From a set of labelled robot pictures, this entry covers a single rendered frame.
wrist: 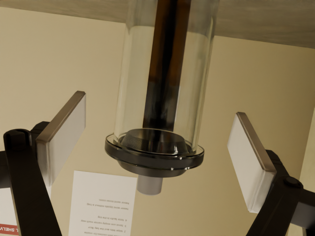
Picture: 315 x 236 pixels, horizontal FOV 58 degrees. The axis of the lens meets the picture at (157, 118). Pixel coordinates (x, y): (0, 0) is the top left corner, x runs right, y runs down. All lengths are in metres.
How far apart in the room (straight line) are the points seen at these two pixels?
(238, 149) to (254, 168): 0.03
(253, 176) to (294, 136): 0.87
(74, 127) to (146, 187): 0.15
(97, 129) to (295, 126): 0.64
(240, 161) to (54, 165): 0.11
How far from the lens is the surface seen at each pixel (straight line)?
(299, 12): 0.59
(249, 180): 0.17
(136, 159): 0.27
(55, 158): 0.17
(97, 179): 0.99
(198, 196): 1.00
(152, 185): 0.31
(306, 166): 0.68
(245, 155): 0.18
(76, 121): 0.19
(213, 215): 1.04
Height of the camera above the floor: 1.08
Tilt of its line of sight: 8 degrees up
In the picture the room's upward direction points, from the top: 173 degrees counter-clockwise
